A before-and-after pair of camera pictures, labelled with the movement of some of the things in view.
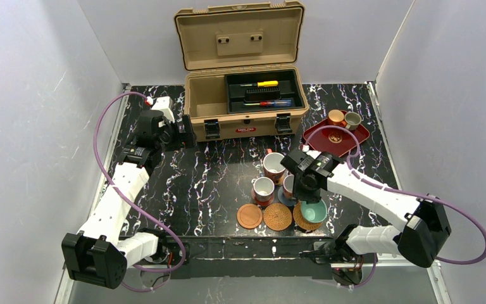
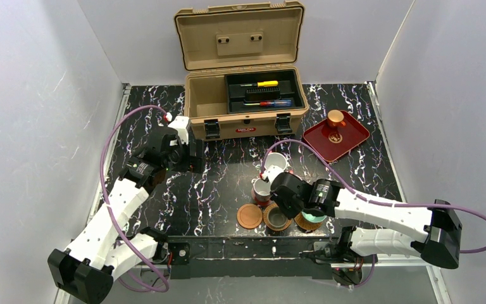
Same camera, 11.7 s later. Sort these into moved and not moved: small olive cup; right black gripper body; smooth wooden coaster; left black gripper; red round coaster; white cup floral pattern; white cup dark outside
Moved: left black gripper; small olive cup; right black gripper body
Not moved: red round coaster; smooth wooden coaster; white cup dark outside; white cup floral pattern
